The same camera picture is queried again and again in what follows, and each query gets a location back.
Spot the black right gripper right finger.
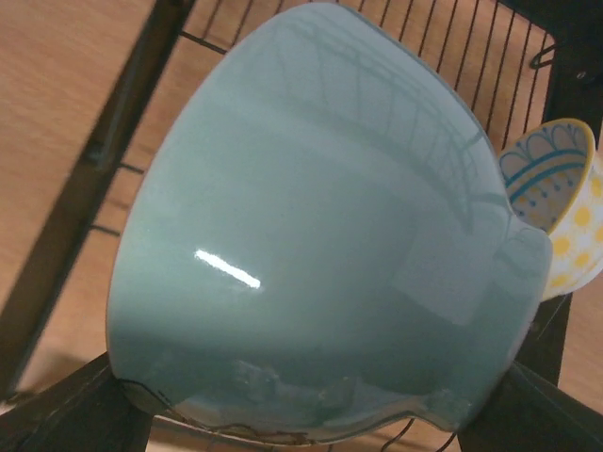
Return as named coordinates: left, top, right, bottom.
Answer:
left=457, top=363, right=602, bottom=452

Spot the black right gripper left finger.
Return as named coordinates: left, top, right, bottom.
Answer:
left=1, top=353, right=153, bottom=452

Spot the sun pattern ceramic bowl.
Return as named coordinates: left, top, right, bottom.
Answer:
left=497, top=118, right=602, bottom=299

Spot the mint green ceramic bowl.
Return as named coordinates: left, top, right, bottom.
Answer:
left=106, top=3, right=551, bottom=445

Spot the black wire dish rack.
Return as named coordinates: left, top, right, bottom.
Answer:
left=0, top=0, right=603, bottom=452

